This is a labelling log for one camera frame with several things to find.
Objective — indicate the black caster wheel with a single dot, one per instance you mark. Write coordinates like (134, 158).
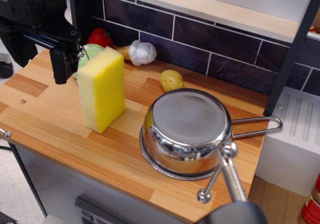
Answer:
(6, 66)

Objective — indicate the yellow rectangular sponge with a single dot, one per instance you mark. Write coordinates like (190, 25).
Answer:
(101, 89)

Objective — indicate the grey oven control panel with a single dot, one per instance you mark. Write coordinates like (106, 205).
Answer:
(91, 214)

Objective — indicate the black vertical shelf post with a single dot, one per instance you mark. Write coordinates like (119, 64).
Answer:
(307, 20)

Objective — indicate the toy ice cream cone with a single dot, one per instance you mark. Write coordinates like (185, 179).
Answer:
(125, 51)

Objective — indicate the stainless steel pot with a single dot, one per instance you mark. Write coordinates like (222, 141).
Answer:
(183, 129)

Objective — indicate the yellow toy potato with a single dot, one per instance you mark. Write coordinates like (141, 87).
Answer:
(171, 80)

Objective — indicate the green toy cabbage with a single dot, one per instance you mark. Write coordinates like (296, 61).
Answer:
(90, 51)

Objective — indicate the white toy garlic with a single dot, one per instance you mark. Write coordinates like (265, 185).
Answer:
(142, 52)

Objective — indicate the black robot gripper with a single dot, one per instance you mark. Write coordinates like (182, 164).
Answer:
(52, 34)

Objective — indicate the small chrome side knob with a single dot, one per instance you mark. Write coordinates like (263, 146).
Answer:
(6, 134)

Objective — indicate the wooden wall shelf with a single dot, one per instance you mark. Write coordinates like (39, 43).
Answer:
(234, 16)

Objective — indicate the white ribbed drainboard unit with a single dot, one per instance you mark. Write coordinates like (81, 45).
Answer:
(290, 158)

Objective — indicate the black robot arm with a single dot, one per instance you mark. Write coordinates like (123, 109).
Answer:
(26, 24)

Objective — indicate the chrome clamp screw handle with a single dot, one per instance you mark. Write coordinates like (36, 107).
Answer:
(225, 154)

